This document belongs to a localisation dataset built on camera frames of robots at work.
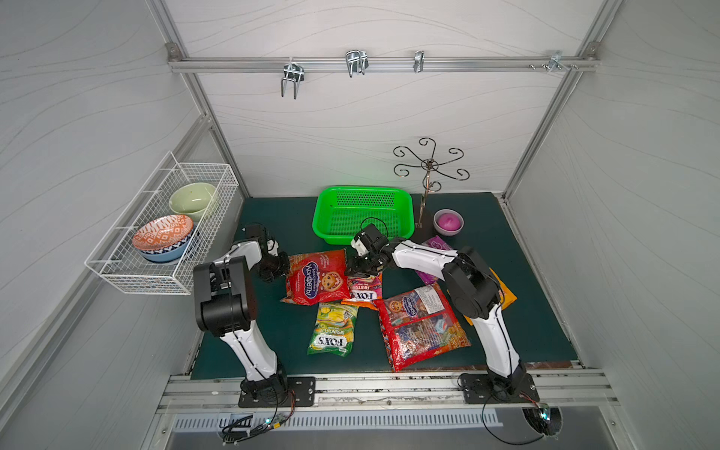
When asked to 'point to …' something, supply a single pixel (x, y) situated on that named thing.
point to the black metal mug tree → (427, 151)
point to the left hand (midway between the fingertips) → (288, 270)
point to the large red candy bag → (417, 324)
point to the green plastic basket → (341, 211)
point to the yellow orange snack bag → (507, 296)
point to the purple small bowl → (447, 222)
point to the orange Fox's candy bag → (365, 290)
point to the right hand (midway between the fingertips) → (344, 271)
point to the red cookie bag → (317, 277)
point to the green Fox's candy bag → (334, 329)
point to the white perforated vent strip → (338, 419)
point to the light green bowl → (191, 199)
